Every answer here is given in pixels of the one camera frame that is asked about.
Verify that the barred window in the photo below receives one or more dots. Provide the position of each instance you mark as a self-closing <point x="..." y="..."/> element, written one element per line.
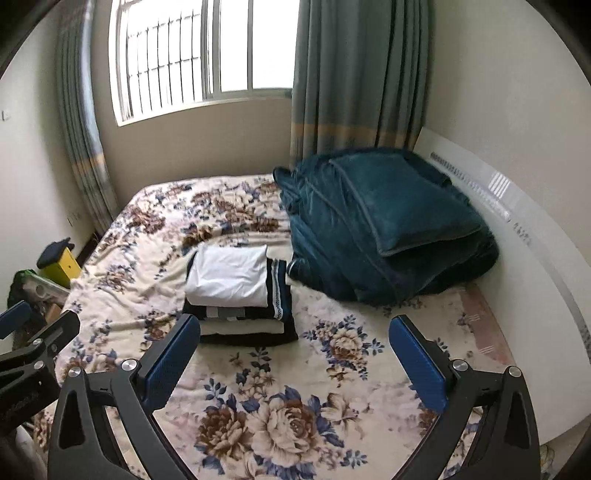
<point x="184" y="55"/>

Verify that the white headboard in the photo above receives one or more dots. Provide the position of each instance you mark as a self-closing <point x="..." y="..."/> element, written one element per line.
<point x="531" y="277"/>

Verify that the wall socket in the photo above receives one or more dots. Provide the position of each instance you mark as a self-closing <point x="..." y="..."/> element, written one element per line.
<point x="75" y="219"/>

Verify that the teal plush blanket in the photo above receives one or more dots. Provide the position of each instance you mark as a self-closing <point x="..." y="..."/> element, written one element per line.
<point x="392" y="221"/>

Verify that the white plastic object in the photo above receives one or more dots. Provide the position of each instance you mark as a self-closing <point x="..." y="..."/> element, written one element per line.
<point x="46" y="290"/>

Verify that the green bag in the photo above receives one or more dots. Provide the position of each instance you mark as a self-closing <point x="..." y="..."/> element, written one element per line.
<point x="18" y="286"/>

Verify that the cream folded garment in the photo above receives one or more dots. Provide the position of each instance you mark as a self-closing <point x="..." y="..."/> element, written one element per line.
<point x="240" y="326"/>

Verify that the yellow box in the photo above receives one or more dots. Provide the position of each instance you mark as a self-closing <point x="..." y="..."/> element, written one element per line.
<point x="67" y="270"/>

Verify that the dark cap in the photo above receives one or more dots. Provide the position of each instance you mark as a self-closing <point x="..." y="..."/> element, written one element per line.
<point x="53" y="251"/>

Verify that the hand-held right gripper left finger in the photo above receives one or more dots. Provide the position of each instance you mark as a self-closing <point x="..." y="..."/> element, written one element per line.
<point x="171" y="360"/>

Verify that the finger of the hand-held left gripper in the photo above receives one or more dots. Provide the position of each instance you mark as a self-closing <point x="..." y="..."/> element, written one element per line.
<point x="60" y="327"/>
<point x="14" y="321"/>

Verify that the stack of folded clothes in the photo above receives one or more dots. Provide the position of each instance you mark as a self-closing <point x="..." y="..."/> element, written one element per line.
<point x="281" y="286"/>

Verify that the white shirt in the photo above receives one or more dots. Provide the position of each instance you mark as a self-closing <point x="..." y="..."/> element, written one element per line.
<point x="226" y="277"/>

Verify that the grey-green curtain with tan band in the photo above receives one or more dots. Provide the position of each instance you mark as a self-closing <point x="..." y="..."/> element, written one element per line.
<point x="360" y="69"/>
<point x="85" y="138"/>

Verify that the black folded garment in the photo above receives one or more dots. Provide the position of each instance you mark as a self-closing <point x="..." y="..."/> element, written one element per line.
<point x="258" y="340"/>

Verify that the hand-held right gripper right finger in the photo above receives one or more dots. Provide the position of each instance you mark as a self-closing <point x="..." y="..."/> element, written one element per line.
<point x="415" y="360"/>

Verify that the floral bed sheet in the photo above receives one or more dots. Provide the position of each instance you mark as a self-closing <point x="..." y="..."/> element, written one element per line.
<point x="277" y="369"/>

